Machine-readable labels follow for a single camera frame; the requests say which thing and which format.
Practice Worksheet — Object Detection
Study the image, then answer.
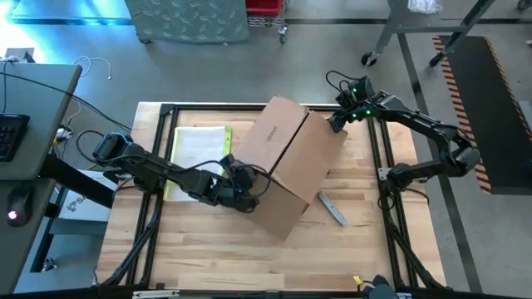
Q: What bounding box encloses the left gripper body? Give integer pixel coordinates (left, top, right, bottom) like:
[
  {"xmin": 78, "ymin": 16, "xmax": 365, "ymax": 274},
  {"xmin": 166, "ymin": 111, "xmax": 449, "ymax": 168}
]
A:
[{"xmin": 215, "ymin": 154, "xmax": 262, "ymax": 213}]

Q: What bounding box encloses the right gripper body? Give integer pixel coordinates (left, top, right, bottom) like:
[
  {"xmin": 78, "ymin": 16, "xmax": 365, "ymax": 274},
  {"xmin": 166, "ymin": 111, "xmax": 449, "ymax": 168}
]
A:
[{"xmin": 336, "ymin": 76, "xmax": 384, "ymax": 125}]

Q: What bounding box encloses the brown taped cardboard box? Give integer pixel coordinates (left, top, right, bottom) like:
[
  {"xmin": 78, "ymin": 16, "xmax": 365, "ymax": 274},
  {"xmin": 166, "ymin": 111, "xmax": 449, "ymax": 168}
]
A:
[{"xmin": 231, "ymin": 95, "xmax": 348, "ymax": 241}]

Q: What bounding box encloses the grey utility knife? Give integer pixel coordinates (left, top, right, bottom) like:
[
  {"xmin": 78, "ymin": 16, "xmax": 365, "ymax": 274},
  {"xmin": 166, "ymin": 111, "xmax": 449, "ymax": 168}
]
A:
[{"xmin": 318, "ymin": 190, "xmax": 347, "ymax": 228}]

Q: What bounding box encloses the clear pouch with green edge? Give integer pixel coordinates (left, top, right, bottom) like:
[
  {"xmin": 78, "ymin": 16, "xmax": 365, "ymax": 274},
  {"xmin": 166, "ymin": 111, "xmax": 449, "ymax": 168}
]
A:
[{"xmin": 164, "ymin": 125, "xmax": 233, "ymax": 203}]

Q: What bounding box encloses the white cloth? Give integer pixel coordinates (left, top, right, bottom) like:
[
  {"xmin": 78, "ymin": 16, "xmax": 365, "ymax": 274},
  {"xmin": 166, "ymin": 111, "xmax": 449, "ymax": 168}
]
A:
[{"xmin": 406, "ymin": 0, "xmax": 444, "ymax": 16}]

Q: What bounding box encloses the black mat with striped edge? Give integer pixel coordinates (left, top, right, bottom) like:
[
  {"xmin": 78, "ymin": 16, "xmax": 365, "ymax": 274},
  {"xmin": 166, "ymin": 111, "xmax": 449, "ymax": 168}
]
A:
[{"xmin": 431, "ymin": 35, "xmax": 532, "ymax": 196}]

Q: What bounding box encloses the white box with logo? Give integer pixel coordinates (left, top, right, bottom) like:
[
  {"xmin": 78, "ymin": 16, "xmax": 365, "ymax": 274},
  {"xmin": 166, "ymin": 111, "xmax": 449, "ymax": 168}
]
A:
[{"xmin": 57, "ymin": 172, "xmax": 120, "ymax": 223}]

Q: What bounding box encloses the grey leaf-patterned partition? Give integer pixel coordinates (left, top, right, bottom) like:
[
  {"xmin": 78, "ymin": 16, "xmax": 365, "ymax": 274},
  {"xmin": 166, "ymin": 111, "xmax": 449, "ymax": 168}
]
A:
[{"xmin": 124, "ymin": 0, "xmax": 251, "ymax": 45}]

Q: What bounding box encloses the white power strip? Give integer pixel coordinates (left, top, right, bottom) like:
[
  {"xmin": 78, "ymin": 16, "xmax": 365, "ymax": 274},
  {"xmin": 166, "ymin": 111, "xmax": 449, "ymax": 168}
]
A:
[{"xmin": 55, "ymin": 125, "xmax": 75, "ymax": 145}]

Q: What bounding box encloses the grey desk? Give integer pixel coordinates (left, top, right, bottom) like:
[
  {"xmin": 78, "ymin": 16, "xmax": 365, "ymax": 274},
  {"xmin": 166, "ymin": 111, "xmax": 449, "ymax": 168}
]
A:
[{"xmin": 0, "ymin": 61, "xmax": 83, "ymax": 180}]

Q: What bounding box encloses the black computer mouse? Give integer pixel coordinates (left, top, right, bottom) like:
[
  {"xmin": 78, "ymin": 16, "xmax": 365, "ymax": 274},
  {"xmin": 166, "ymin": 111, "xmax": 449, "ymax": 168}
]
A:
[{"xmin": 6, "ymin": 186, "xmax": 34, "ymax": 228}]

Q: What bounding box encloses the black keyboard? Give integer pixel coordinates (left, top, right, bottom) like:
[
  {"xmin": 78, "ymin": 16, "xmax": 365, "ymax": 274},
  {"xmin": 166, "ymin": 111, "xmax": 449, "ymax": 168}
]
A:
[{"xmin": 0, "ymin": 112, "xmax": 31, "ymax": 163}]

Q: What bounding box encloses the grey rolling table frame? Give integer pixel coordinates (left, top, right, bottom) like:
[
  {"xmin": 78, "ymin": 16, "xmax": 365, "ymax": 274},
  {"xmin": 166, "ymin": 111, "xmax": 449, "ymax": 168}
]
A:
[{"xmin": 360, "ymin": 0, "xmax": 496, "ymax": 67}]

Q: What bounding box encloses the black aluminium table frame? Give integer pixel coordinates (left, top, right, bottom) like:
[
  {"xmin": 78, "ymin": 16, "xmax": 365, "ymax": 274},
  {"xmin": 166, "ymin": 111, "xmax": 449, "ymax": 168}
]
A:
[{"xmin": 97, "ymin": 102, "xmax": 448, "ymax": 292}]

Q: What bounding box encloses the wire cart with red bin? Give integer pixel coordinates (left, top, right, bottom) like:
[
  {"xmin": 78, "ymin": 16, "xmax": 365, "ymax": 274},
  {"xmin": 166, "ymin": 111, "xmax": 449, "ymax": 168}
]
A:
[{"xmin": 244, "ymin": 0, "xmax": 290, "ymax": 45}]

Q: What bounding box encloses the white cable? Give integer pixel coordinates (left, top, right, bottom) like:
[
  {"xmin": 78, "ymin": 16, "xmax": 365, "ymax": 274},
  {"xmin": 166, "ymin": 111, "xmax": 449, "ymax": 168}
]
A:
[{"xmin": 72, "ymin": 55, "xmax": 112, "ymax": 81}]

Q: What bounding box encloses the black desk cable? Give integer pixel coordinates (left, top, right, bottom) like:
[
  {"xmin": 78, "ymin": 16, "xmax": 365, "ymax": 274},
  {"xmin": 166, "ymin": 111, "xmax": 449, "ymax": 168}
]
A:
[{"xmin": 0, "ymin": 71, "xmax": 134, "ymax": 135}]

